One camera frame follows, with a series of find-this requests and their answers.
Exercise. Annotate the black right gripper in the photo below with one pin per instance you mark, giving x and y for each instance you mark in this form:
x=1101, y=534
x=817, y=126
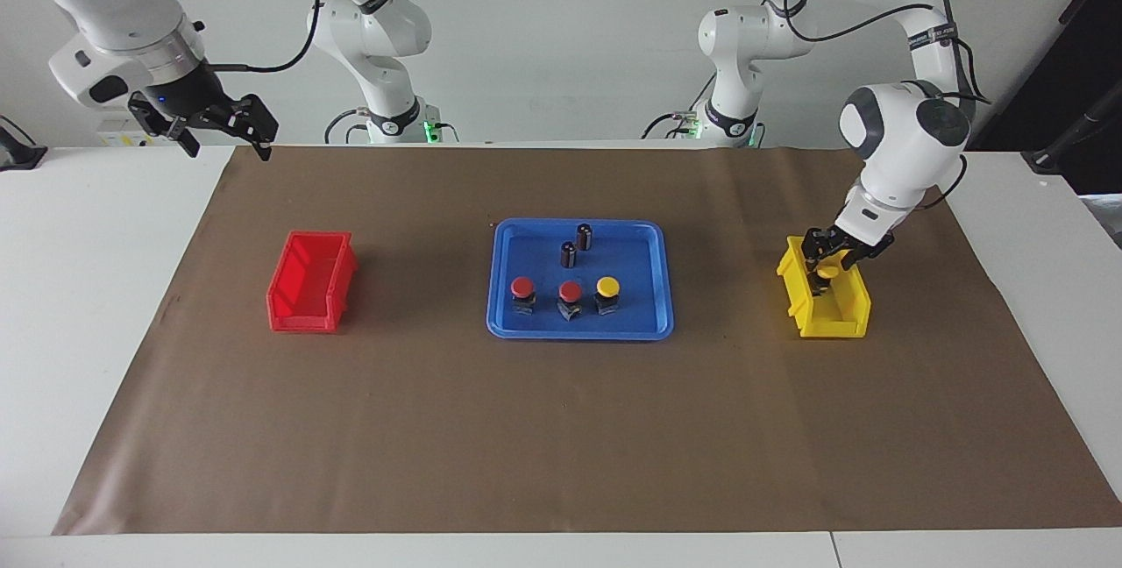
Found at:
x=197, y=99

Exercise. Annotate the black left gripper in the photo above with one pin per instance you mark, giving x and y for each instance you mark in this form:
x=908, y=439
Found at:
x=855, y=244

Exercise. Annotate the yellow push button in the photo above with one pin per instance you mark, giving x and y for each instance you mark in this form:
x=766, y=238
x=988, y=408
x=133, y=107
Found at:
x=827, y=272
x=608, y=287

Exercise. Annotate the red push button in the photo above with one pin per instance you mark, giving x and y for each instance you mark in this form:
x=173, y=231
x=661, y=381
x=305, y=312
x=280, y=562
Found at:
x=522, y=287
x=571, y=291

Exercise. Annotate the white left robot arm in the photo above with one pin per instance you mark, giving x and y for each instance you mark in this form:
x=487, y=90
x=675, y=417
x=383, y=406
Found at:
x=903, y=147

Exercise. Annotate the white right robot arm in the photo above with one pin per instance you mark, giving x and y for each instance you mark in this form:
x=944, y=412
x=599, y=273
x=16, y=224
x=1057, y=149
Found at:
x=114, y=7

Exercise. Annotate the blue plastic tray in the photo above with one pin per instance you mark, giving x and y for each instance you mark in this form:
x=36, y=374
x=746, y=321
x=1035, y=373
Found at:
x=631, y=244

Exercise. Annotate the yellow plastic bin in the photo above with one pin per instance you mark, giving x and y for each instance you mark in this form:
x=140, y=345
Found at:
x=855, y=318

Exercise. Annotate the red plastic bin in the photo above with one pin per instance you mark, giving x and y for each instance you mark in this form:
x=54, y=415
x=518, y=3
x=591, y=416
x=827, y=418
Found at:
x=307, y=279

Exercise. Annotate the black cylindrical capacitor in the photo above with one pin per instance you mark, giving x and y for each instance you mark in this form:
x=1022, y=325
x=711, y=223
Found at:
x=568, y=254
x=584, y=236

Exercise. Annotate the brown paper mat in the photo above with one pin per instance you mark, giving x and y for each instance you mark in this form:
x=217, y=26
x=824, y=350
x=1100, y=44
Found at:
x=561, y=428

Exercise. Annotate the white wall power outlet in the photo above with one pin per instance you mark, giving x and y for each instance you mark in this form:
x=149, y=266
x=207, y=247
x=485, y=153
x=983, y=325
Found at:
x=114, y=137

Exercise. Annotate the black clamp mount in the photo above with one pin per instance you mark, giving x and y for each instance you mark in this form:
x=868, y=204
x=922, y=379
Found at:
x=17, y=156

